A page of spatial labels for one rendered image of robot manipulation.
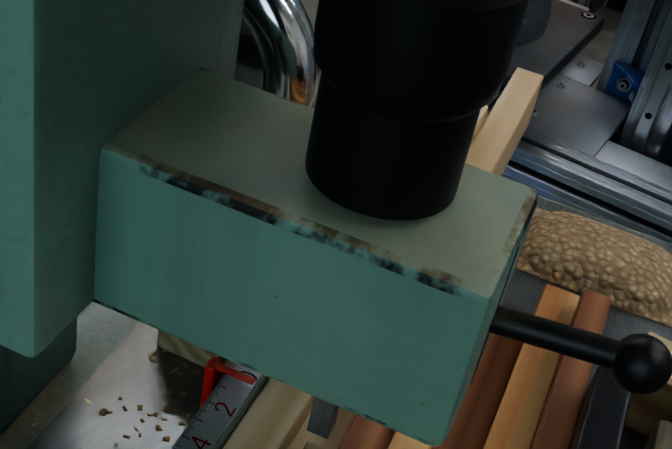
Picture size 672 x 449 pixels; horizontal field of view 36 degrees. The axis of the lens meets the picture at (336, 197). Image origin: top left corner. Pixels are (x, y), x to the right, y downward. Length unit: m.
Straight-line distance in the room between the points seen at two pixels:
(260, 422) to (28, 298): 0.12
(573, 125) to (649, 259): 0.53
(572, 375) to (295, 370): 0.13
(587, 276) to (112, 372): 0.29
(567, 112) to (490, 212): 0.83
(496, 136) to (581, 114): 0.53
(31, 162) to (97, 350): 0.35
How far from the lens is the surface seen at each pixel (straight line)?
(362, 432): 0.42
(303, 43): 0.47
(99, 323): 0.67
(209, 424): 0.41
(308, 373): 0.35
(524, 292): 0.60
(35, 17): 0.29
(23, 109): 0.30
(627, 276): 0.61
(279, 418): 0.42
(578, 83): 1.24
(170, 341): 0.65
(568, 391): 0.43
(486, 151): 0.63
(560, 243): 0.62
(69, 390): 0.63
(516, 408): 0.43
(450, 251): 0.32
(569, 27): 1.14
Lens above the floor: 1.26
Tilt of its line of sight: 35 degrees down
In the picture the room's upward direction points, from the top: 12 degrees clockwise
